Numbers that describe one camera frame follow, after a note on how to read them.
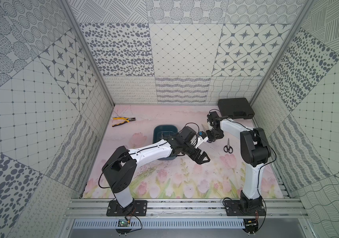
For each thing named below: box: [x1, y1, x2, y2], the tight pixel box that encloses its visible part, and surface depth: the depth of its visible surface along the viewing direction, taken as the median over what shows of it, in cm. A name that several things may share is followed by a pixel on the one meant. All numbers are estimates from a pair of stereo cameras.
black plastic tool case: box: [218, 97, 256, 120], surface depth 119 cm
